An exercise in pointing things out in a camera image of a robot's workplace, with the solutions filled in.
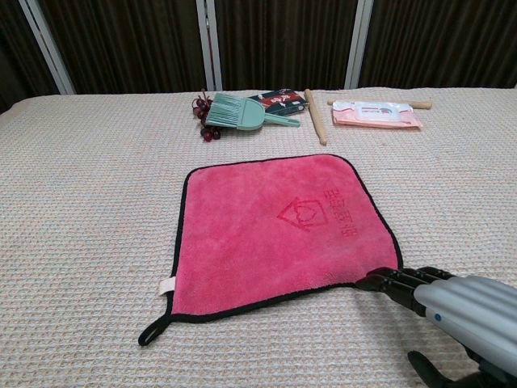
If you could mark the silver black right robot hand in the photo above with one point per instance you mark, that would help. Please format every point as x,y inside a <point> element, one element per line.
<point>476,307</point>

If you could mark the thick wooden stick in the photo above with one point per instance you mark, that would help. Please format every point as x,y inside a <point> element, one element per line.
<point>317,119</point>

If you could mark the pink wet wipes pack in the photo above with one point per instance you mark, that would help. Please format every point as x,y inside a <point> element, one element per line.
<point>375,117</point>

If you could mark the teal plastic hand brush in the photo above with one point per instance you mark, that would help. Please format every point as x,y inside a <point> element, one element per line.
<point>242,115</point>

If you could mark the white partition post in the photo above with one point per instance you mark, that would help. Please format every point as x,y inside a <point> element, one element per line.
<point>212,48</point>
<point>358,48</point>
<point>47,48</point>

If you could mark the thin wooden stick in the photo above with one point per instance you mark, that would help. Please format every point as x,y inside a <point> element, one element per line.
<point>420,105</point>

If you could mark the dark printed card box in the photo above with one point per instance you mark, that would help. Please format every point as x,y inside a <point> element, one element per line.
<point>282,101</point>

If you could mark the dark red berry bunch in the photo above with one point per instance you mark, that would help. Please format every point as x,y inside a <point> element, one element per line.
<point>210,133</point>

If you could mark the pink cloth black trim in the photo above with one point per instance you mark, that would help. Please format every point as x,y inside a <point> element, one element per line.
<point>262,242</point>

